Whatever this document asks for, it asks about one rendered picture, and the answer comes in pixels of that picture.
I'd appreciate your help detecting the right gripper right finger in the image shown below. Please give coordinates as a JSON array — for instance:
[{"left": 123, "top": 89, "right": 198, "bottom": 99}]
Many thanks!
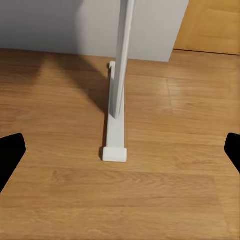
[{"left": 224, "top": 133, "right": 240, "bottom": 172}]

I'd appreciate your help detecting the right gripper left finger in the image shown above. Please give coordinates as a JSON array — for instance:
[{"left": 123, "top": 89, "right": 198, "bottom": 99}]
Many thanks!
[{"left": 0, "top": 133, "right": 26, "bottom": 193}]

